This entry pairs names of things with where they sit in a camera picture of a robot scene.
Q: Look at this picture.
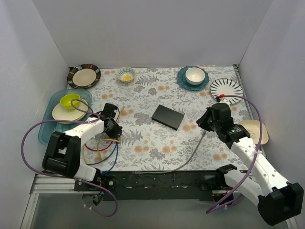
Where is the blue ethernet cable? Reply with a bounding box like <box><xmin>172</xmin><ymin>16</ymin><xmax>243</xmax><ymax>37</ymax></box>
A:
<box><xmin>101</xmin><ymin>143</ymin><xmax>120</xmax><ymax>176</ymax></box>
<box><xmin>85</xmin><ymin>142</ymin><xmax>118</xmax><ymax>166</ymax></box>

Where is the red ethernet cable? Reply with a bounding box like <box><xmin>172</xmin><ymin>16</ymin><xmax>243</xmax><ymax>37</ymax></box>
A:
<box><xmin>85</xmin><ymin>140</ymin><xmax>114</xmax><ymax>151</ymax></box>

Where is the black network switch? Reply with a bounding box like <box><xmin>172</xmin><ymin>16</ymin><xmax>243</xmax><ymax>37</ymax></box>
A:
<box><xmin>152</xmin><ymin>105</ymin><xmax>184</xmax><ymax>130</ymax></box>

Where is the grey ethernet cable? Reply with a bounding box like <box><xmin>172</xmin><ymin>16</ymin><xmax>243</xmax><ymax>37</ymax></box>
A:
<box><xmin>133</xmin><ymin>130</ymin><xmax>206</xmax><ymax>174</ymax></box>

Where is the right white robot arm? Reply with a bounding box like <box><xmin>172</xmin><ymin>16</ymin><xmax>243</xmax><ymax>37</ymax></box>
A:
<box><xmin>197</xmin><ymin>103</ymin><xmax>304</xmax><ymax>226</ymax></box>

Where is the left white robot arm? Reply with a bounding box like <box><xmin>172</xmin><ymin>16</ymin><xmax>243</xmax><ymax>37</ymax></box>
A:
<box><xmin>42</xmin><ymin>103</ymin><xmax>122</xmax><ymax>191</ymax></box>

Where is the blue white striped plate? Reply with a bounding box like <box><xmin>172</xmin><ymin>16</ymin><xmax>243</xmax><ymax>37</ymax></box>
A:
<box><xmin>210</xmin><ymin>78</ymin><xmax>244</xmax><ymax>100</ymax></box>

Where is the cream square dish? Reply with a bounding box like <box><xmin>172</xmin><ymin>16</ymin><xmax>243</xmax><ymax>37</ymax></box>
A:
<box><xmin>240</xmin><ymin>120</ymin><xmax>269</xmax><ymax>145</ymax></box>

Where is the yellow patterned small bowl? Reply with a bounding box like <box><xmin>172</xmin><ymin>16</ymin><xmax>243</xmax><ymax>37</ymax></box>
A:
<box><xmin>117</xmin><ymin>67</ymin><xmax>136</xmax><ymax>83</ymax></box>

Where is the lime green bowl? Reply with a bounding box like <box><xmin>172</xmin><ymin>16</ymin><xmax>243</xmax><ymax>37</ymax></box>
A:
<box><xmin>60</xmin><ymin>94</ymin><xmax>80</xmax><ymax>110</ymax></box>

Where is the brown striped rim plate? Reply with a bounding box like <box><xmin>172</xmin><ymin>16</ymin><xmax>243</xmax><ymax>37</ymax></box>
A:
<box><xmin>67</xmin><ymin>64</ymin><xmax>101</xmax><ymax>89</ymax></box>

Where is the white bowl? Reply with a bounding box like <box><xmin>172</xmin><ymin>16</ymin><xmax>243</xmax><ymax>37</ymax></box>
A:
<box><xmin>185</xmin><ymin>67</ymin><xmax>205</xmax><ymax>85</ymax></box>

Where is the floral table mat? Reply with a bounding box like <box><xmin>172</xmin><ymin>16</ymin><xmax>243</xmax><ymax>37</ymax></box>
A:
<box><xmin>81</xmin><ymin>68</ymin><xmax>245</xmax><ymax>171</ymax></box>

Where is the cream plate stack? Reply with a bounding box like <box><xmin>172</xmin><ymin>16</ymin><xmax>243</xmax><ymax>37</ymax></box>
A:
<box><xmin>52</xmin><ymin>103</ymin><xmax>86</xmax><ymax>121</ymax></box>

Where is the teal scalloped plate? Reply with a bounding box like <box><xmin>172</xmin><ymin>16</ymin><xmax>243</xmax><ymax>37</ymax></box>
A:
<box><xmin>177</xmin><ymin>66</ymin><xmax>209</xmax><ymax>91</ymax></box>

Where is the translucent teal tray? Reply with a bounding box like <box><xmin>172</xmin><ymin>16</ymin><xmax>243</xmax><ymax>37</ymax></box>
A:
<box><xmin>38</xmin><ymin>89</ymin><xmax>92</xmax><ymax>145</ymax></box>

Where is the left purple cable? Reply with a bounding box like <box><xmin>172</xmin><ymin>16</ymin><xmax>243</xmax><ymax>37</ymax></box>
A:
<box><xmin>20</xmin><ymin>99</ymin><xmax>118</xmax><ymax>217</ymax></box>

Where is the purple cable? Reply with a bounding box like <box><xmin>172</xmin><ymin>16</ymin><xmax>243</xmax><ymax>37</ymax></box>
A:
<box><xmin>205</xmin><ymin>94</ymin><xmax>263</xmax><ymax>214</ymax></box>
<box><xmin>20</xmin><ymin>99</ymin><xmax>118</xmax><ymax>217</ymax></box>

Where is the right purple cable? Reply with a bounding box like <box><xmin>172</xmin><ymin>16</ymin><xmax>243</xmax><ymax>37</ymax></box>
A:
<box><xmin>205</xmin><ymin>94</ymin><xmax>263</xmax><ymax>214</ymax></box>

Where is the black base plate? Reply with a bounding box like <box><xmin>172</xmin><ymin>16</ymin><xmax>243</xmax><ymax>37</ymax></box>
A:
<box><xmin>73</xmin><ymin>170</ymin><xmax>244</xmax><ymax>201</ymax></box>

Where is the aluminium frame rail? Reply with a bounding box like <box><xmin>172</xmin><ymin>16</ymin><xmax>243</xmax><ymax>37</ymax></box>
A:
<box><xmin>20</xmin><ymin>175</ymin><xmax>79</xmax><ymax>229</ymax></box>

